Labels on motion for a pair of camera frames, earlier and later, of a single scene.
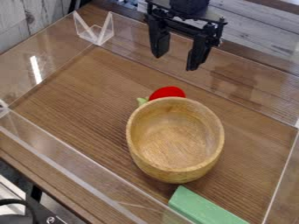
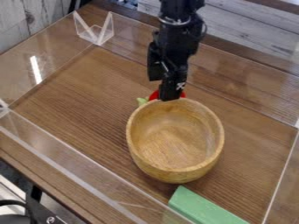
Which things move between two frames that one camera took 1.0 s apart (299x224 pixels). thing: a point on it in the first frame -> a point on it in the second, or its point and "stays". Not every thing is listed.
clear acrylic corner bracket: x=96 y=34 stays
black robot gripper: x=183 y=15 -> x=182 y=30
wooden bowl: x=174 y=136 stays
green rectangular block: x=200 y=209 stays
